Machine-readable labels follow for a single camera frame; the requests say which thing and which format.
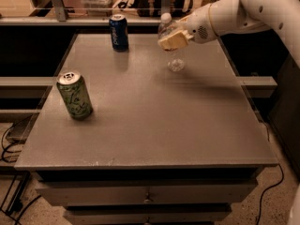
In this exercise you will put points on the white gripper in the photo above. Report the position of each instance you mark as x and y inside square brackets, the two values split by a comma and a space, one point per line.
[199, 27]

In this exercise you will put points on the clear plastic water bottle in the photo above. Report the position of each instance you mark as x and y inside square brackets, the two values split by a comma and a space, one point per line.
[166, 31]

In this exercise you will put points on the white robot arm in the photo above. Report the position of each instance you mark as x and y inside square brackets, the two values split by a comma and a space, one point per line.
[224, 17]

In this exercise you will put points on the black backpack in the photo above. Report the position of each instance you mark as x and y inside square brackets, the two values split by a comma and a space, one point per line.
[155, 8]

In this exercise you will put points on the blue Pepsi soda can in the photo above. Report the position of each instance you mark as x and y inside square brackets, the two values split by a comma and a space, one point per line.
[119, 32]

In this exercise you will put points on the grey drawer cabinet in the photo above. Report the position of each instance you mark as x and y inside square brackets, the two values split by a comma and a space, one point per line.
[189, 139]

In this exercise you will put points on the green soda can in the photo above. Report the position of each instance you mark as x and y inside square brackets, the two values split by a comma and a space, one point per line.
[72, 88]

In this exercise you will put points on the metal drawer knob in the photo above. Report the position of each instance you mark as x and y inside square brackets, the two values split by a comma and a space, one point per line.
[147, 199]

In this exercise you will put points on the grey metal shelf rail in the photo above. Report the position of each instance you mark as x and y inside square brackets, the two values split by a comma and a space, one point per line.
[65, 13]

